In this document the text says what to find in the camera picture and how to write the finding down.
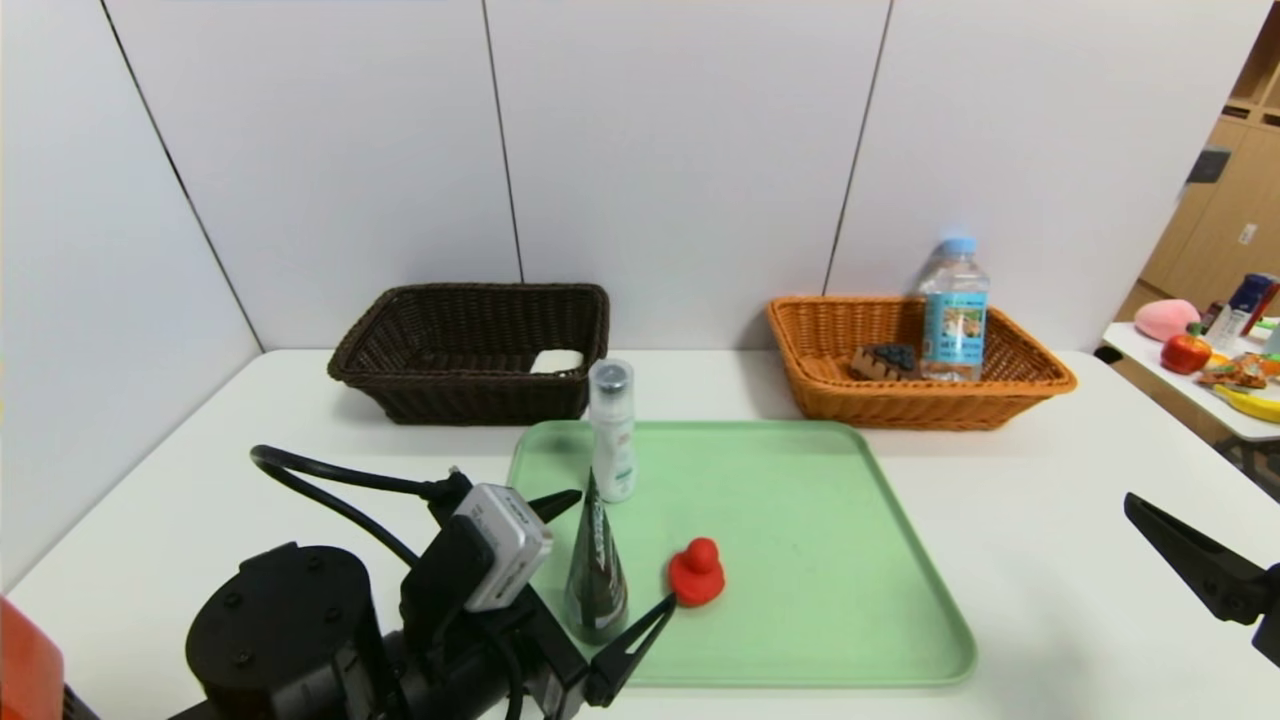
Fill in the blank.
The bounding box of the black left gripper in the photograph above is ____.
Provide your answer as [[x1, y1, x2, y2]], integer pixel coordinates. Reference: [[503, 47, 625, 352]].
[[383, 488, 678, 720]]

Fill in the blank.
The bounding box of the dark green cone tube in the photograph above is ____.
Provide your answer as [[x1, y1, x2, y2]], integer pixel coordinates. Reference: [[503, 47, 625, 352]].
[[563, 470, 631, 646]]

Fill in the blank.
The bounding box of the white lotion bottle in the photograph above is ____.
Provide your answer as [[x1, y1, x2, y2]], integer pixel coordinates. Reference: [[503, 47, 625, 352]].
[[588, 359, 638, 505]]

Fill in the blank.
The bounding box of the chocolate blueberry cake slice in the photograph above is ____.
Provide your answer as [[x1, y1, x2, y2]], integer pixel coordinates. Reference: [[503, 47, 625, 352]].
[[849, 343, 920, 383]]

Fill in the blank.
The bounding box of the clear water bottle blue label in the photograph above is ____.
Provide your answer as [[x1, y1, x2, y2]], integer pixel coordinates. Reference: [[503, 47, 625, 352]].
[[918, 237, 992, 383]]

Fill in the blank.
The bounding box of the dark brown wicker basket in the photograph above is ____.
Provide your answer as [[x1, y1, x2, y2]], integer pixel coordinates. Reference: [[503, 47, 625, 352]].
[[327, 283, 610, 426]]

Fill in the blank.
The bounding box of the orange wicker basket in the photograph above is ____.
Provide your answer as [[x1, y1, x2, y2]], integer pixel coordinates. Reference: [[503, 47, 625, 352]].
[[767, 295, 1080, 432]]

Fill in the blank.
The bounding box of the red rubber duck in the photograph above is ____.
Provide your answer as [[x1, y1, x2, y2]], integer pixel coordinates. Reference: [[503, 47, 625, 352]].
[[668, 537, 727, 608]]

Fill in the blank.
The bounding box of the light green plastic tray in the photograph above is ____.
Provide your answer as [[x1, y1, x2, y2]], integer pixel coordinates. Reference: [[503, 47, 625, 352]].
[[465, 418, 979, 689]]

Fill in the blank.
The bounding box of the white side table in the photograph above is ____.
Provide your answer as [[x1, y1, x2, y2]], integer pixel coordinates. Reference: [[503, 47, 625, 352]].
[[1101, 320, 1280, 481]]

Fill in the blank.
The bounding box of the pink peach toy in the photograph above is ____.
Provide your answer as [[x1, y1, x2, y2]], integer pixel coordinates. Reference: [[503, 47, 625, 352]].
[[1133, 299, 1200, 343]]

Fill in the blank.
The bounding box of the red apple toy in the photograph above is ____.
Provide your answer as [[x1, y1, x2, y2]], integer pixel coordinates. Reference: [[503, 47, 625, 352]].
[[1160, 324, 1212, 377]]

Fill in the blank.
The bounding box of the small white bottle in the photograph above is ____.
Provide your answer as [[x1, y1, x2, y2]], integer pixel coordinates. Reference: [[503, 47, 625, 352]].
[[1204, 303, 1241, 353]]

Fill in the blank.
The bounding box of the yellow banana toy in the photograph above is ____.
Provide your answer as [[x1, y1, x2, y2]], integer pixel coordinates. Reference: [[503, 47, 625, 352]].
[[1211, 383, 1280, 426]]

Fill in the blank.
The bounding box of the light wooden cabinet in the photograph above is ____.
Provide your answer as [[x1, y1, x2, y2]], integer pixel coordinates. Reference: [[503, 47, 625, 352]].
[[1115, 0, 1280, 331]]

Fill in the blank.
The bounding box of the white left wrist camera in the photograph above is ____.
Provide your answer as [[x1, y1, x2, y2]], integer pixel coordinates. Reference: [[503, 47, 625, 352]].
[[454, 483, 555, 614]]

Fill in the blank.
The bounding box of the black left camera cable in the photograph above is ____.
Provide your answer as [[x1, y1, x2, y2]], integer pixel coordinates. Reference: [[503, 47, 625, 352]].
[[249, 444, 473, 567]]

